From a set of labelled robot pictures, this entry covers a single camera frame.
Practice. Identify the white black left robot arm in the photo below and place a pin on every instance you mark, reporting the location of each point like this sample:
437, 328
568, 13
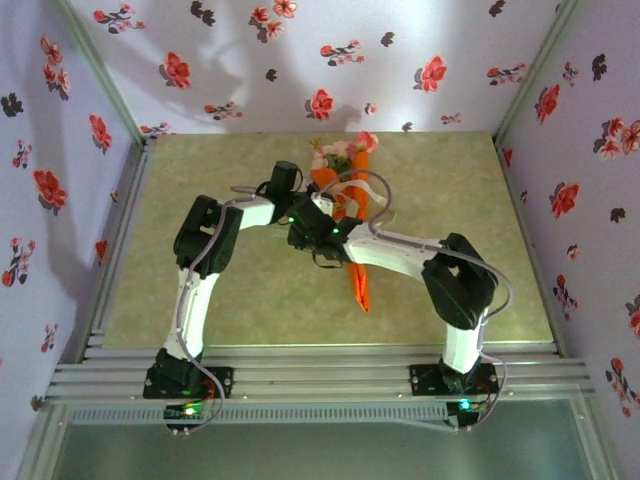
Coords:
255, 215

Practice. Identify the pale peach artificial flower stem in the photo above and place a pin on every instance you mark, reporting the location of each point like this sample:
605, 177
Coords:
320, 160

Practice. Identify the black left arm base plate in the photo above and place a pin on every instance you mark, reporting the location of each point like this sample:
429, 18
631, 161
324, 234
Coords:
225, 380

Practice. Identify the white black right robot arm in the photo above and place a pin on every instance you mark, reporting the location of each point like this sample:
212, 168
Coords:
390, 252

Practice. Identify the white ribbon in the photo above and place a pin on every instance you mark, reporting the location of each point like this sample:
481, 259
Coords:
352, 210

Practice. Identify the cream artificial flower stem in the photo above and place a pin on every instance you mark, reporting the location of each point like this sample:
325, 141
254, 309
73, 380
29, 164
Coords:
340, 149

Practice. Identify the aluminium corner post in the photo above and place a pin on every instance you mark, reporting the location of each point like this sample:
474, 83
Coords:
534, 75
100, 75

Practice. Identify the orange wrapping paper sheet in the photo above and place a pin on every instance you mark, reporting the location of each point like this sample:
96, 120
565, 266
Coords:
361, 285

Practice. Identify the aluminium mounting rail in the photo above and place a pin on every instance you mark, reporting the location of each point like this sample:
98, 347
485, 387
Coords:
320, 372

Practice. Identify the aluminium side rail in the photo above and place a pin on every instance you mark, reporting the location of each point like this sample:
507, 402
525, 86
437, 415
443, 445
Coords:
131, 200
522, 225

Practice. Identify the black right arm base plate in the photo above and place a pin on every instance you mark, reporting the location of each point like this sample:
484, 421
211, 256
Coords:
422, 380

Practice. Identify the deep pink artificial flower stem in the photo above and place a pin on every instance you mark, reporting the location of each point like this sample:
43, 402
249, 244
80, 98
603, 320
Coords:
369, 141

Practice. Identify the aluminium lower frame post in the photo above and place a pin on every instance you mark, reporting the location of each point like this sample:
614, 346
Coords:
597, 445
40, 445

